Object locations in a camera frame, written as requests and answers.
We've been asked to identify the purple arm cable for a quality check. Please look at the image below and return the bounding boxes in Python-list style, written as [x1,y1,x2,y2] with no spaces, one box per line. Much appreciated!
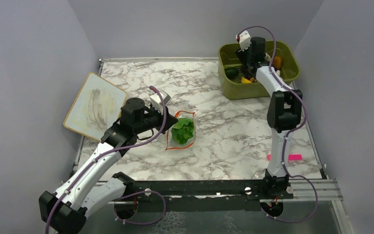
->
[243,25,319,223]
[45,85,168,234]

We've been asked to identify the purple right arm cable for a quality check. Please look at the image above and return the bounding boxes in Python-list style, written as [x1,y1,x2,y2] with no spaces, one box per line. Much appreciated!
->
[243,25,319,223]

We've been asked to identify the green toy lettuce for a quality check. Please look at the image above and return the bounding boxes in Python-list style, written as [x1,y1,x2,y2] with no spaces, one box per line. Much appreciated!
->
[171,117,195,145]

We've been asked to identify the orange toy fruit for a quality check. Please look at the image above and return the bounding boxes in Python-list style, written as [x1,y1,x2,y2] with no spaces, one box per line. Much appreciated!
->
[272,56,283,70]

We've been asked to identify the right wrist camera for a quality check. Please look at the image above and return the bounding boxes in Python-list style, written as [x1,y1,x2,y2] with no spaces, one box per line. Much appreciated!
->
[236,30,251,51]

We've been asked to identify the small whiteboard wooden frame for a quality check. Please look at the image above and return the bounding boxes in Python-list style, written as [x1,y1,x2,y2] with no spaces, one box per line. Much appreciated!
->
[63,72,128,141]

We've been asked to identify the green plastic bin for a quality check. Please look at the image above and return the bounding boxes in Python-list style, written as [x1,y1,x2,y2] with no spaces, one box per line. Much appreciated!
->
[218,40,299,100]

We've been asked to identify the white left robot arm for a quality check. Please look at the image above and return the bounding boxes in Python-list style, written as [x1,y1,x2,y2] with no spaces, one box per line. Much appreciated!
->
[38,92,178,234]

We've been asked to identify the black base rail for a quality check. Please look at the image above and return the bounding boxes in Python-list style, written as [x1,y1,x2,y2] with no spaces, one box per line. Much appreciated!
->
[124,179,294,212]

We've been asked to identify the pink plastic clip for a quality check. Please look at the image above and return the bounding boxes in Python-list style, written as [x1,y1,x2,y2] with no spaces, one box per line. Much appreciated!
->
[267,154,303,161]

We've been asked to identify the clear zip bag orange zipper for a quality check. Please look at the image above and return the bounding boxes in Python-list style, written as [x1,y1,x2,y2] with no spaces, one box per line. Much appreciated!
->
[165,110,196,151]

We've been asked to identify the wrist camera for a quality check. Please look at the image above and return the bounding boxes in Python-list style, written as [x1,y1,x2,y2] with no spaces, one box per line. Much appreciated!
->
[236,30,251,51]
[150,90,171,114]

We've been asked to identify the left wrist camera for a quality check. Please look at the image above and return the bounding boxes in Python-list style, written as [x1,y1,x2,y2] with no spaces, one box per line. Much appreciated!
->
[150,90,171,114]

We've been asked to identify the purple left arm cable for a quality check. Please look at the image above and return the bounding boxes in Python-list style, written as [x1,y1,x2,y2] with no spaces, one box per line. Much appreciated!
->
[45,85,168,234]

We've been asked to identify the green toy avocado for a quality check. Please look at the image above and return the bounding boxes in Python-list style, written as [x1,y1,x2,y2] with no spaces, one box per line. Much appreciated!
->
[224,67,239,80]

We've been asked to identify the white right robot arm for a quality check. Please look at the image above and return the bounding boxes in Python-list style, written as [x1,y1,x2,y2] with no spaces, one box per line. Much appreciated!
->
[236,31,302,198]

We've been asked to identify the yellow toy pepper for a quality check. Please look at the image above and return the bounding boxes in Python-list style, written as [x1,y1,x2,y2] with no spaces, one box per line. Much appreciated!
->
[241,77,255,84]

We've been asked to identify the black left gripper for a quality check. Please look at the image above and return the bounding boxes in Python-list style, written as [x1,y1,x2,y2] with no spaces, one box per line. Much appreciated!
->
[134,104,179,135]

